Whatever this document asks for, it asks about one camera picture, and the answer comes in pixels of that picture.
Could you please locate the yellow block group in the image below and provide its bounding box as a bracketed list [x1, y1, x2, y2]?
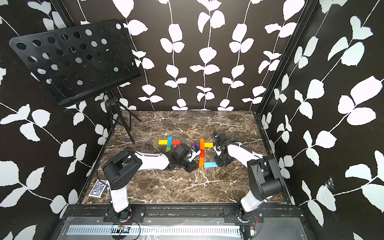
[204, 143, 214, 148]

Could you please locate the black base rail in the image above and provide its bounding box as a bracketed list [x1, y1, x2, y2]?
[63, 203, 306, 225]

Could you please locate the white slotted cable duct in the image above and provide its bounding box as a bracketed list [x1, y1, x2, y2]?
[65, 225, 241, 238]

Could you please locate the black perforated music stand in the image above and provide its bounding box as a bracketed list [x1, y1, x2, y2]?
[9, 19, 140, 133]

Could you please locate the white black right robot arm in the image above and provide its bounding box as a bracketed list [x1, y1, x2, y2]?
[214, 141, 283, 213]

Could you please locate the orange long block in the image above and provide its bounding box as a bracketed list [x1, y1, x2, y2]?
[200, 139, 205, 150]

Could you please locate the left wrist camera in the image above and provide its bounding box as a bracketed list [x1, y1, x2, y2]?
[174, 144, 201, 162]

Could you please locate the cyan block group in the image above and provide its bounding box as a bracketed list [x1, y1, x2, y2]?
[167, 137, 173, 148]
[204, 162, 218, 168]

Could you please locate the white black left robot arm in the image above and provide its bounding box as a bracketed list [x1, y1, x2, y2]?
[102, 145, 201, 213]

